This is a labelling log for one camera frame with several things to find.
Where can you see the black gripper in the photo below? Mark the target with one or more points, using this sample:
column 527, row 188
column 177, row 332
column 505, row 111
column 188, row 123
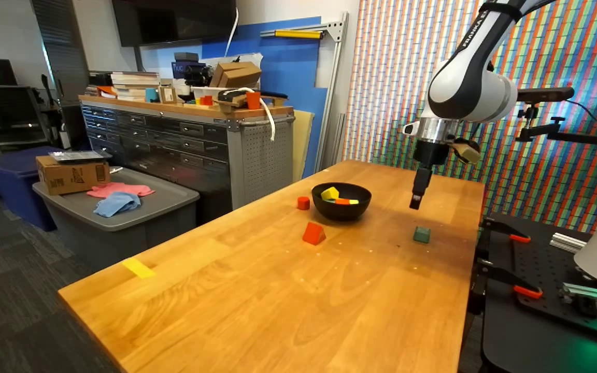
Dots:
column 430, row 156

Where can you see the green wooden block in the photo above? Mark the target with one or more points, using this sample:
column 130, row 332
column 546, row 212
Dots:
column 421, row 236

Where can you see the yellow house-shaped block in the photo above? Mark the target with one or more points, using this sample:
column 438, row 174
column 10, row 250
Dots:
column 330, row 194

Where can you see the red house-shaped block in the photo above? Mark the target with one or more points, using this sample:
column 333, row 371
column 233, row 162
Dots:
column 313, row 233

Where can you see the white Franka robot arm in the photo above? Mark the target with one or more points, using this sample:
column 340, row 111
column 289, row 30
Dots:
column 465, row 85

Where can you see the black bowl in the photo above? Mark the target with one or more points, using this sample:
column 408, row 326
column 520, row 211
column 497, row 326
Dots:
column 340, row 211

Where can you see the tan board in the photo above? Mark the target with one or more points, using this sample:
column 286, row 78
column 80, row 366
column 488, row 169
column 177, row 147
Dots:
column 302, row 141

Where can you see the blue foam board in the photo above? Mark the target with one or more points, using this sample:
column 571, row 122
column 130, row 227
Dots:
column 290, row 76

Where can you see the orange cup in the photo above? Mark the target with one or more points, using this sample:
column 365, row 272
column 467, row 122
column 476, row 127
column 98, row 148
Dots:
column 252, row 101

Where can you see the yellow bar tool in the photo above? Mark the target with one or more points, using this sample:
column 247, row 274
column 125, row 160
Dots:
column 299, row 32

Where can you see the open cardboard box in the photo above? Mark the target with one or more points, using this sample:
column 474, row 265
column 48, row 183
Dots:
column 237, row 74

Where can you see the gray metal drawer cabinet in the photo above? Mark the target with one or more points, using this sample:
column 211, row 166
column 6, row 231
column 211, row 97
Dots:
column 175, row 148

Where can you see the black equipment pile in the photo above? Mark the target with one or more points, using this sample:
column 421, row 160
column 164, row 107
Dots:
column 188, row 69

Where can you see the yellow tape strip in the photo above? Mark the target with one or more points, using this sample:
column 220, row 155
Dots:
column 136, row 269

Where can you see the gray storage bin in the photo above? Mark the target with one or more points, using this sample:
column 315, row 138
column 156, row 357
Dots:
column 125, row 225

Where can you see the pink cloth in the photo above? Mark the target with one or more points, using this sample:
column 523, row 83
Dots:
column 123, row 190

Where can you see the blue cloth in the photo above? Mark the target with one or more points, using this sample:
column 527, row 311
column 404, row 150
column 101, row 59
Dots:
column 114, row 205

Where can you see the stack of books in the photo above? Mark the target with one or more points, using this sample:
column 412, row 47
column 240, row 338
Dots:
column 133, row 83

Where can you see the gray flat packet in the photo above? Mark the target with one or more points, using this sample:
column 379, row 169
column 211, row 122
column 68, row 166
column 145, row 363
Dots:
column 76, row 156

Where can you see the brown cardboard box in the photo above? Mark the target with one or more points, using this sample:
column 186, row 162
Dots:
column 71, row 178

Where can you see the blue plastic tote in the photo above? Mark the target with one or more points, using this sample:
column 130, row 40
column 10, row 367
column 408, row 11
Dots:
column 14, row 183

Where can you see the tan wrist-mounted camera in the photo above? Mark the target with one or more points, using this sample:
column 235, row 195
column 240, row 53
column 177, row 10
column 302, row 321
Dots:
column 467, row 153

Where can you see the black stereo camera bar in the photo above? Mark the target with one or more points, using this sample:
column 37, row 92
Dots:
column 550, row 95

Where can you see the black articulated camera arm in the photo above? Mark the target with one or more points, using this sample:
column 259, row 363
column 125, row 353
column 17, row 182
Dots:
column 575, row 135

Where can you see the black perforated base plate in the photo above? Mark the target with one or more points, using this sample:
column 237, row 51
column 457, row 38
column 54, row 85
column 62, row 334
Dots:
column 539, row 332

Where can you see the white shelf bracket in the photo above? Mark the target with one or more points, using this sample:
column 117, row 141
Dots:
column 336, row 27

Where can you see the black wall monitor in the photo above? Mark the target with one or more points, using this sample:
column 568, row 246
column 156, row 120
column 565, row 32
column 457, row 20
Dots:
column 175, row 21

